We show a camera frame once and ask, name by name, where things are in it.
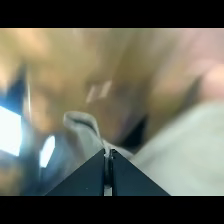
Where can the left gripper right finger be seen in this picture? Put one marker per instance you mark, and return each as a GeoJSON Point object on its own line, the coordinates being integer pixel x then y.
{"type": "Point", "coordinates": [133, 180]}

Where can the pale grey-green trousers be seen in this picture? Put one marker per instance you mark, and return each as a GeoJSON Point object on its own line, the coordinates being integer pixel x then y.
{"type": "Point", "coordinates": [186, 153]}

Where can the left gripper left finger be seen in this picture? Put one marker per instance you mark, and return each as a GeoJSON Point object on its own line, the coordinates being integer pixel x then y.
{"type": "Point", "coordinates": [87, 180]}

